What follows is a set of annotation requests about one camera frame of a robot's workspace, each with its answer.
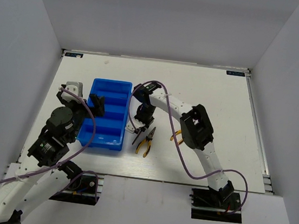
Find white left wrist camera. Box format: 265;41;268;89
59;81;83;102

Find blue plastic divided bin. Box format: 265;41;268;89
77;78;133;151

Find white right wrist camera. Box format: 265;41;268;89
125;118;142;134

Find blue label sticker right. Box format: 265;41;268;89
226;70;245;77

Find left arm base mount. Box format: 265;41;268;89
49;174;104;206

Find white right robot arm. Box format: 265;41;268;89
125;81;234;208

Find yellow needle-nose pliers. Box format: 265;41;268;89
170;130;184;145

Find short rusty hex key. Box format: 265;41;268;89
132;133;140;145

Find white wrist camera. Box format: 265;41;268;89
125;118;142;134
59;81;83;102

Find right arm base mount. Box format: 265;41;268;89
190;188;242;224

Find yellow combination pliers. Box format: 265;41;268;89
135;127;156;158

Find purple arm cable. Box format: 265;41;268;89
0;79;113;215
116;77;261;217

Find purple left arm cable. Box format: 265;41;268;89
0;79;113;215

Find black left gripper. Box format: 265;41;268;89
52;89;107;146

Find blue label sticker left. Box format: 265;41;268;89
64;52;83;58

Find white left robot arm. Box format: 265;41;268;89
0;86;105;224

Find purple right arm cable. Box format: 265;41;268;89
116;77;261;217

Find blue label sticker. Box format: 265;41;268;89
64;52;83;58
226;70;245;77

